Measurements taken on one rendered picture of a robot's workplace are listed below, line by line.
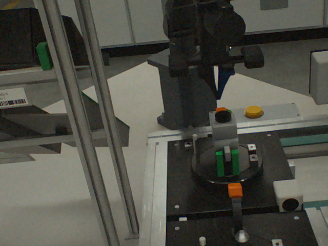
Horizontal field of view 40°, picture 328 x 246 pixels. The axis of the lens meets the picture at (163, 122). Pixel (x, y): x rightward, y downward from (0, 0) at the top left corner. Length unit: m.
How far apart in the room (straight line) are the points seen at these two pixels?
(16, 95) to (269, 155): 0.54
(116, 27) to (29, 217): 3.06
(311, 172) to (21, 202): 0.66
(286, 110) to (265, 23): 2.86
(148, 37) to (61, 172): 2.90
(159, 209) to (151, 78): 0.80
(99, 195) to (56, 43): 0.23
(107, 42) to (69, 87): 3.49
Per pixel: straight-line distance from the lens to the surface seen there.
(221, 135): 0.83
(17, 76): 0.59
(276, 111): 1.10
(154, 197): 0.89
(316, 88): 0.69
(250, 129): 1.04
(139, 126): 1.30
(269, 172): 0.89
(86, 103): 0.77
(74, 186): 1.12
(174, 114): 1.22
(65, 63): 0.56
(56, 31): 0.55
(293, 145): 1.01
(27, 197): 1.14
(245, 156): 0.90
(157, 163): 0.97
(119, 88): 1.54
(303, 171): 0.99
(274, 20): 3.94
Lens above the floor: 1.52
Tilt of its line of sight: 31 degrees down
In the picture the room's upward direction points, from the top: 9 degrees counter-clockwise
